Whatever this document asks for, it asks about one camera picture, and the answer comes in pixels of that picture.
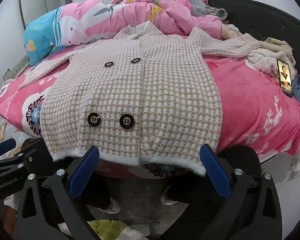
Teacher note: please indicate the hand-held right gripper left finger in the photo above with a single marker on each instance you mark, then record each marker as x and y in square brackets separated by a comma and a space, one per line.
[86, 171]

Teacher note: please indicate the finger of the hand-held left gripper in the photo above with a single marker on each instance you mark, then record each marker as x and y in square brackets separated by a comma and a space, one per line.
[3, 147]
[12, 162]

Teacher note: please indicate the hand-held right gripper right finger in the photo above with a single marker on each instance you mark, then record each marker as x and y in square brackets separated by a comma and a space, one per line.
[215, 172]

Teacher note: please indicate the beige houndstooth knit coat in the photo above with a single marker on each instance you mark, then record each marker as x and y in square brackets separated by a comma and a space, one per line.
[152, 92]

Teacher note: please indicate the grey floral bed skirt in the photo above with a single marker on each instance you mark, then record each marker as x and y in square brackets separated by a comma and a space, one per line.
[5, 130]

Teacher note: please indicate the person's left shoe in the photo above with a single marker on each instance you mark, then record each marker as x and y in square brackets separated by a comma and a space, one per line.
[111, 206]

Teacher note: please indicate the person's shoe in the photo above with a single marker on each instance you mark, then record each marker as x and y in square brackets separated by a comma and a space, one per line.
[111, 206]
[168, 198]

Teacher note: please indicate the person's right shoe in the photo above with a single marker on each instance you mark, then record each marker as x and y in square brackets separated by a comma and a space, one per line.
[168, 198]

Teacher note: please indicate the green fuzzy rug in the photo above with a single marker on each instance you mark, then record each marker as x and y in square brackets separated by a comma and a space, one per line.
[107, 226]

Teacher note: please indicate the green patterned cloth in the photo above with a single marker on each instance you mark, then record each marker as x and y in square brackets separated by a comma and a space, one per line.
[17, 68]

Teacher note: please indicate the pink floral blanket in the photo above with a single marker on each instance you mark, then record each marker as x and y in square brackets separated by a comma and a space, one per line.
[245, 92]

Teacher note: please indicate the black smartphone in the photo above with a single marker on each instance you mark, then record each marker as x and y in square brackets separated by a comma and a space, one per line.
[285, 77]

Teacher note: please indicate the cream fluffy garment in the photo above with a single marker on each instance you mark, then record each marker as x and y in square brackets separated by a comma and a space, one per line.
[267, 57]

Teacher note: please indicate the camouflage cloth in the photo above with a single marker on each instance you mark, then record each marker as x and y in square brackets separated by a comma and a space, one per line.
[216, 11]

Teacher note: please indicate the black headboard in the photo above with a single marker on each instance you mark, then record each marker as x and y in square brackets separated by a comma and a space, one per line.
[265, 17]

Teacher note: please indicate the pink and blue cartoon quilt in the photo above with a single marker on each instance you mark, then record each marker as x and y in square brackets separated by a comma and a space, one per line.
[140, 12]

